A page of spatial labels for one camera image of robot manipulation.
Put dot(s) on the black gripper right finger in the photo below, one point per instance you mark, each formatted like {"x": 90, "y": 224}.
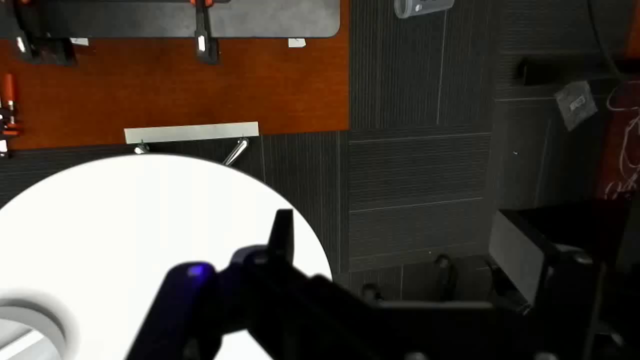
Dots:
{"x": 280, "y": 241}

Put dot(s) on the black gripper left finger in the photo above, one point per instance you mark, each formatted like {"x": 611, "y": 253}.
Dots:
{"x": 176, "y": 322}

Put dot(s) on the grey bowl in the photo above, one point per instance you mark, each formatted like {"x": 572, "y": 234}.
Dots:
{"x": 33, "y": 326}

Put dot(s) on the white round table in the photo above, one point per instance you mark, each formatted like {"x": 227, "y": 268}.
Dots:
{"x": 101, "y": 237}

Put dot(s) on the black office chair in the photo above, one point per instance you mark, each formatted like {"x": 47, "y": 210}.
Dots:
{"x": 564, "y": 286}

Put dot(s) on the grey black work table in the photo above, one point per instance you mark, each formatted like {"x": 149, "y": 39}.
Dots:
{"x": 176, "y": 19}

